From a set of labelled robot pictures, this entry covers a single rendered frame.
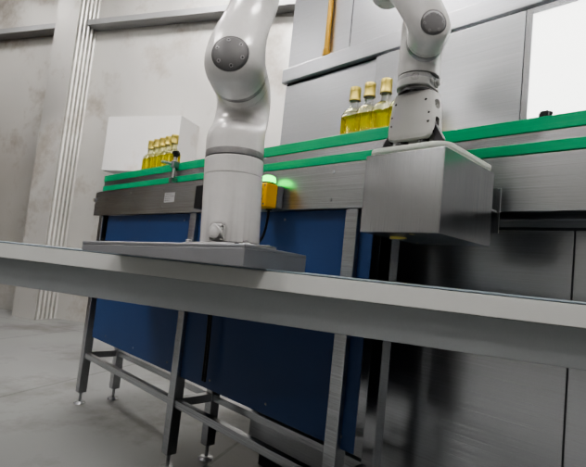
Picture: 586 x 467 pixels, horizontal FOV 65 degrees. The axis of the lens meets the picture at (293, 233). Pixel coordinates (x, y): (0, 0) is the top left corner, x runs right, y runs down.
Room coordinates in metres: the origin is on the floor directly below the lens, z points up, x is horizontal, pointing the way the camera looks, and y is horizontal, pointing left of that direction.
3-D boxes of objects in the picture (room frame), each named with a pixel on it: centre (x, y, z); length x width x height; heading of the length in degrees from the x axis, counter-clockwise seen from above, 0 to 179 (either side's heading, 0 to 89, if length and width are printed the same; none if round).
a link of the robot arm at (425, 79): (0.91, -0.23, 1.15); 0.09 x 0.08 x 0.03; 46
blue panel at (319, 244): (1.75, 0.30, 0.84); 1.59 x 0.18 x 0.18; 45
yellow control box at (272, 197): (1.34, 0.09, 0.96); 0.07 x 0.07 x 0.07; 45
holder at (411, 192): (0.95, -0.29, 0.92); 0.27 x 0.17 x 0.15; 135
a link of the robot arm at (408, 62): (0.91, -0.22, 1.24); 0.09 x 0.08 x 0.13; 176
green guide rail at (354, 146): (1.72, 0.38, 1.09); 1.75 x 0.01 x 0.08; 45
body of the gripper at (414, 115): (0.91, -0.22, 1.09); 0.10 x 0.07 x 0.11; 46
